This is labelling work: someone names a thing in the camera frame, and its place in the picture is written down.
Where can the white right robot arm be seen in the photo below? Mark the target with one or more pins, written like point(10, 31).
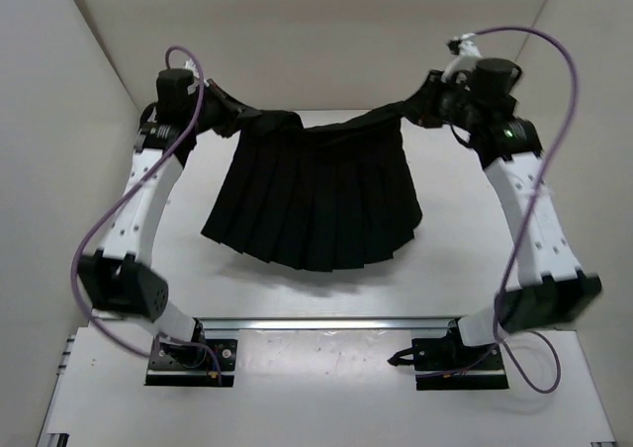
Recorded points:
point(553, 287)

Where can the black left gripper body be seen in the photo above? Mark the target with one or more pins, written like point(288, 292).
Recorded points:
point(219, 107)

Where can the aluminium mounting rail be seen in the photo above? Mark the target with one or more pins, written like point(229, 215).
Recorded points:
point(326, 323)

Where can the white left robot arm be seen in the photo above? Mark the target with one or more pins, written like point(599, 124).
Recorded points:
point(117, 277)

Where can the black pleated skirt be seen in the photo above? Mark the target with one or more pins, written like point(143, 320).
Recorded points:
point(321, 199)

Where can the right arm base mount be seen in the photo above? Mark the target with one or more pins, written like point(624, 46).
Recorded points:
point(446, 364)

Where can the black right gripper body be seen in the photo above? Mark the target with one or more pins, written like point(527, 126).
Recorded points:
point(445, 103)

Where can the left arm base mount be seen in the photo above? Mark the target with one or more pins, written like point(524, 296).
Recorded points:
point(176, 365)

